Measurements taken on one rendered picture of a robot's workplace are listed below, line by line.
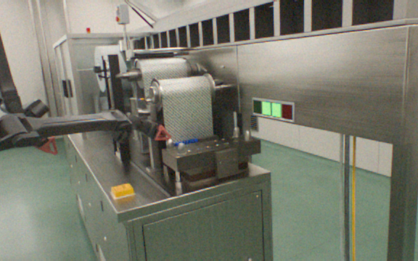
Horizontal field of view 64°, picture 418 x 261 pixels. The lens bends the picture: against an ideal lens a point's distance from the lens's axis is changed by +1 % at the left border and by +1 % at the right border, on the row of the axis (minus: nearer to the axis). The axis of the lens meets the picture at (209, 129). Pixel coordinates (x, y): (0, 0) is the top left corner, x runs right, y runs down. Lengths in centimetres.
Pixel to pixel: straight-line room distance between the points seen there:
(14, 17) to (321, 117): 629
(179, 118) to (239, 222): 52
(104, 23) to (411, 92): 649
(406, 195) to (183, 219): 75
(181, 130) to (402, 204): 88
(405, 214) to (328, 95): 44
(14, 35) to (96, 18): 142
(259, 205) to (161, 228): 44
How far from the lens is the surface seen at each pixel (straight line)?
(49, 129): 117
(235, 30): 153
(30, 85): 691
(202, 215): 135
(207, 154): 134
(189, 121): 150
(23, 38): 692
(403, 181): 121
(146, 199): 128
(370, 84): 101
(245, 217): 146
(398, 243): 130
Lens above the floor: 140
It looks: 12 degrees down
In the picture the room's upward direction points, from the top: 4 degrees counter-clockwise
